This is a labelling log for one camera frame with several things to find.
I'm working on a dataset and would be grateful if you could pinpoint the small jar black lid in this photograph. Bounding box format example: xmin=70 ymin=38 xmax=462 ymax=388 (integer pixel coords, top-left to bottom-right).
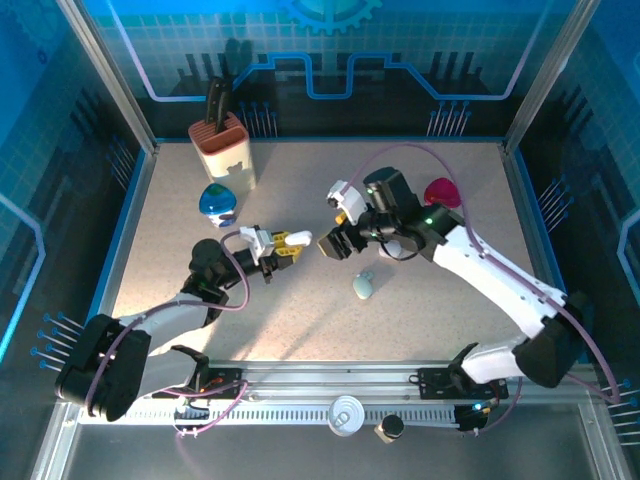
xmin=374 ymin=414 xmax=406 ymax=445

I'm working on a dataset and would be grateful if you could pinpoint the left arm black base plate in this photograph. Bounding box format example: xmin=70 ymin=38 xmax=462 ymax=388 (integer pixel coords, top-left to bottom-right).
xmin=151 ymin=366 xmax=245 ymax=401

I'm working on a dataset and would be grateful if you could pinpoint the beige knife block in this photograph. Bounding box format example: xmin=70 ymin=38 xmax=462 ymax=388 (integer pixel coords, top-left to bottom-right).
xmin=187 ymin=110 xmax=259 ymax=194

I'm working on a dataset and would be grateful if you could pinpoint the white slotted cable duct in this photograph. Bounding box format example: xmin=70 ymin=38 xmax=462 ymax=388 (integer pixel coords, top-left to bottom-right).
xmin=74 ymin=405 xmax=461 ymax=427

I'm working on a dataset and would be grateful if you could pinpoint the blue egg-shaped toy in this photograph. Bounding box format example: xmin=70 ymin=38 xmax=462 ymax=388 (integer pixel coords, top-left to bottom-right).
xmin=198 ymin=182 xmax=239 ymax=230

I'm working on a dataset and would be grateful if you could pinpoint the black handled knife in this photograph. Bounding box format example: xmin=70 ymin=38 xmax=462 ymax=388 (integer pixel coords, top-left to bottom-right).
xmin=217 ymin=82 xmax=233 ymax=129
xmin=203 ymin=76 xmax=226 ymax=136

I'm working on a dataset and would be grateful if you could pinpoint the aluminium front rail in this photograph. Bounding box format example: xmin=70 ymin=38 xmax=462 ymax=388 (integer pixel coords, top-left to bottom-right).
xmin=57 ymin=358 xmax=609 ymax=401

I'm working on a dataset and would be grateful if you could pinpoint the magenta egg-shaped toy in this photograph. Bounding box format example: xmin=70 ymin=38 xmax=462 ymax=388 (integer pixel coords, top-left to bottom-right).
xmin=423 ymin=177 xmax=461 ymax=209

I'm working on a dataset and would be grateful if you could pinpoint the aluminium frame post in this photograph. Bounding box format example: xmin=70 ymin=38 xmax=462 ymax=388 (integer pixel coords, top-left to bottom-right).
xmin=53 ymin=0 xmax=160 ymax=154
xmin=501 ymin=0 xmax=602 ymax=154

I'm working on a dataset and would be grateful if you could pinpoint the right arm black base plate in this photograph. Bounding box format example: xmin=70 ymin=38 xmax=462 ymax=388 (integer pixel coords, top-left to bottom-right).
xmin=416 ymin=366 xmax=510 ymax=401

